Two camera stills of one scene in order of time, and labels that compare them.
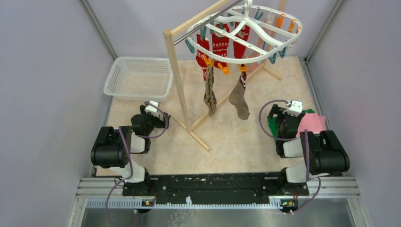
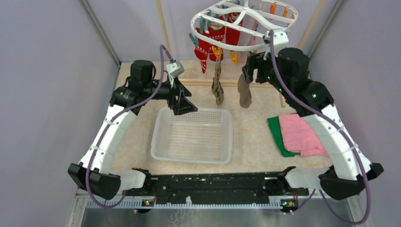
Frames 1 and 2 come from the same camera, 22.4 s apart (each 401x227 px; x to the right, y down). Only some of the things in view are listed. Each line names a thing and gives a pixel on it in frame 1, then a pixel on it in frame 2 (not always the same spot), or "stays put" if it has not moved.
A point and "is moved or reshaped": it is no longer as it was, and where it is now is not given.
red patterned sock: [200, 58] stays put
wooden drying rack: [169, 32] to [196, 81]
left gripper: [160, 123] to [181, 105]
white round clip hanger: [245, 35] to [230, 3]
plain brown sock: [237, 97] is moved or reshaped
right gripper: [276, 109] to [256, 61]
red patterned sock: [239, 49] to [232, 36]
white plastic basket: [147, 79] is moved or reshaped
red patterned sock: [220, 44] to [216, 30]
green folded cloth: [274, 125] stays put
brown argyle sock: [209, 97] to [216, 86]
